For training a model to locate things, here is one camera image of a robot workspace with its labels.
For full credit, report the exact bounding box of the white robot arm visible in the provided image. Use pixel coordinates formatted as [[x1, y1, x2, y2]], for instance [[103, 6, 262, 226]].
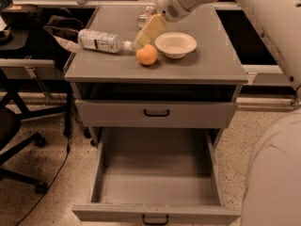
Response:
[[155, 0, 301, 226]]

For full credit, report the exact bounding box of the grey open lower drawer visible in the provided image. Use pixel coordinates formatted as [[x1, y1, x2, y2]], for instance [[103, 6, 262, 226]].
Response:
[[72, 128, 240, 226]]

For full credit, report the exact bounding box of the clear plastic water bottle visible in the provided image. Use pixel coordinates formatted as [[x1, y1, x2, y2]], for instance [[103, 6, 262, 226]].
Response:
[[78, 29, 133, 54]]

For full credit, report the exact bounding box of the orange fruit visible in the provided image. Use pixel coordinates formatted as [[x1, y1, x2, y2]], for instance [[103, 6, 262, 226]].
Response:
[[136, 44, 158, 65]]

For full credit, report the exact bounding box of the dark bag with strap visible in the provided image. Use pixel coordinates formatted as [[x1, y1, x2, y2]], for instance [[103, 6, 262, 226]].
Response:
[[43, 15, 85, 71]]

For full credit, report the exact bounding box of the black box on desk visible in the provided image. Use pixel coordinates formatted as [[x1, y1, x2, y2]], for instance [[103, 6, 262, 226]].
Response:
[[1, 4, 43, 29]]

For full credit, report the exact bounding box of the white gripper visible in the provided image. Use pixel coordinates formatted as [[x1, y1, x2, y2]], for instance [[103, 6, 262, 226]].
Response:
[[134, 0, 203, 49]]

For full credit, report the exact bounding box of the dark side desk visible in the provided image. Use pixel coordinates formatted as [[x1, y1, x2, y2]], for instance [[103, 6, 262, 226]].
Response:
[[0, 26, 71, 137]]

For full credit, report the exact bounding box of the grey upper drawer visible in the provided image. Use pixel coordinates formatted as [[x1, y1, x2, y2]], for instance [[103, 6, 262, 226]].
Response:
[[75, 100, 237, 129]]

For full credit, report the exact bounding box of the white paper bowl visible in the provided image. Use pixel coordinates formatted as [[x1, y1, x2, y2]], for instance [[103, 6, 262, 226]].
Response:
[[155, 32, 197, 59]]

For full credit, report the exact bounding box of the black office chair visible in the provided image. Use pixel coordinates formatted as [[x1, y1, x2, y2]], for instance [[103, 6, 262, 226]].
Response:
[[0, 104, 49, 195]]

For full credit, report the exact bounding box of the black floor cable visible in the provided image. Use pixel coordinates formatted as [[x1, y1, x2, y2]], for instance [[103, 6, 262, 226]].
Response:
[[14, 104, 92, 226]]

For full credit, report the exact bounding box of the metal soda can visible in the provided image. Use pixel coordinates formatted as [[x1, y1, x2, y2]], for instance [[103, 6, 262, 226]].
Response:
[[136, 6, 156, 29]]

